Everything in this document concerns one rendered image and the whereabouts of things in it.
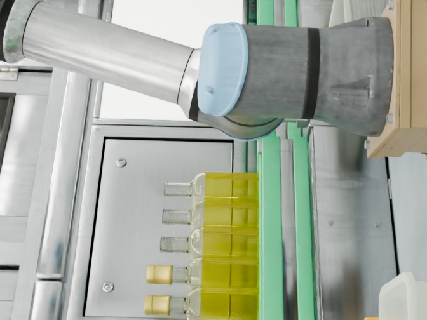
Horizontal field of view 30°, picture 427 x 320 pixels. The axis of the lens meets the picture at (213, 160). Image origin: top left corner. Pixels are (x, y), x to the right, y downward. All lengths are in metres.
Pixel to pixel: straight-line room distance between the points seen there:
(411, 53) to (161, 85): 0.36
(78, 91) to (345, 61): 0.96
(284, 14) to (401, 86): 0.80
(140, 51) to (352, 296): 0.49
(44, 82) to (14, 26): 0.74
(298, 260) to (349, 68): 0.43
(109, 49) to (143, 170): 0.59
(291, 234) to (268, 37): 0.44
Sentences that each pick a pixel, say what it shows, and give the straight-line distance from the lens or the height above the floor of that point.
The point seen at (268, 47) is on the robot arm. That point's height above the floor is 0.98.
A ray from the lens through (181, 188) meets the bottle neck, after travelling 1.50.
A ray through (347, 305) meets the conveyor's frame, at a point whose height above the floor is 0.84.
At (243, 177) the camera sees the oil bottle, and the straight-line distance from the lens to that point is 1.49.
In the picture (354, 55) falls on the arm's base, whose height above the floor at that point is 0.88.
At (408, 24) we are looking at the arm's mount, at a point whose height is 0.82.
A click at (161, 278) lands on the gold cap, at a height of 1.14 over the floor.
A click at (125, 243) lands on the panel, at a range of 1.60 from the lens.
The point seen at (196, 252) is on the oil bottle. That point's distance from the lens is 1.42.
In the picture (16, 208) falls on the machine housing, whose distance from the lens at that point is 1.73.
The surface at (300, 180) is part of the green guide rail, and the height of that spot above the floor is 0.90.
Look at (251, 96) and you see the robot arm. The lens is 0.97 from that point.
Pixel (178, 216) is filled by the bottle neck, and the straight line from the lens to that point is 1.47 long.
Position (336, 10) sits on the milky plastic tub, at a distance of 1.49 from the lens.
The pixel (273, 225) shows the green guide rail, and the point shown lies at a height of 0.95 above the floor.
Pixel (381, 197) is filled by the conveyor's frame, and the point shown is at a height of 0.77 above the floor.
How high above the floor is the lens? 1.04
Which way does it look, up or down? 1 degrees up
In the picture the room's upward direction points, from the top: 88 degrees counter-clockwise
